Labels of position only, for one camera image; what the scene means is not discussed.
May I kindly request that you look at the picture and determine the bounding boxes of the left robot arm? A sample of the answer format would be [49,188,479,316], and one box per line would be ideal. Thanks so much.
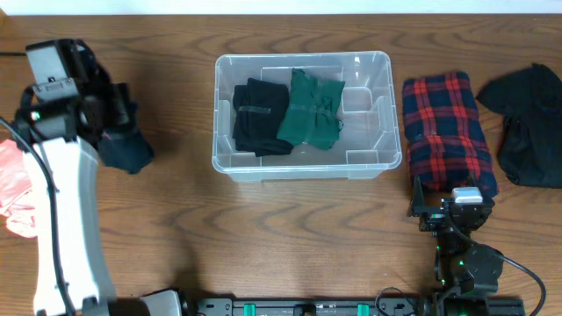
[7,39,153,315]

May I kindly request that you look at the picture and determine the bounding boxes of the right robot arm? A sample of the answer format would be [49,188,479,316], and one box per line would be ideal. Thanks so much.
[408,176,503,315]

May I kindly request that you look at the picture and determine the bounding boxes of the red navy plaid cloth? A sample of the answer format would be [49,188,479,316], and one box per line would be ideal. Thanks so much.
[402,71,499,198]

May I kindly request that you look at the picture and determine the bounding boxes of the black crumpled cloth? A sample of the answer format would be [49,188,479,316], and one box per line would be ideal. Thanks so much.
[477,63,561,189]

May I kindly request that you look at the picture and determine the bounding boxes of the green cloth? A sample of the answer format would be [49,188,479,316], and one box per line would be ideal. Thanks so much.
[277,68,345,150]

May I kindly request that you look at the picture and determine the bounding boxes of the dark navy cloth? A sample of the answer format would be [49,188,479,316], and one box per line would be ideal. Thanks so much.
[97,103,155,175]

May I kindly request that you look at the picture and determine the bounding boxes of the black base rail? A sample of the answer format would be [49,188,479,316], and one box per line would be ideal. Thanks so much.
[109,287,528,316]

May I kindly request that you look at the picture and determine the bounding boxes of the black cloth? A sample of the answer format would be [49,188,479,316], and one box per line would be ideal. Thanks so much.
[233,78,293,157]
[477,63,561,189]

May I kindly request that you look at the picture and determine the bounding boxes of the clear plastic storage container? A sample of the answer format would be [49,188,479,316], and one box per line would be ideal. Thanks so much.
[212,51,402,182]

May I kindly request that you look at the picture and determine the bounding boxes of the pink crumpled cloth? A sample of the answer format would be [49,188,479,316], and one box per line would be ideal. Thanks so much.
[1,140,37,238]

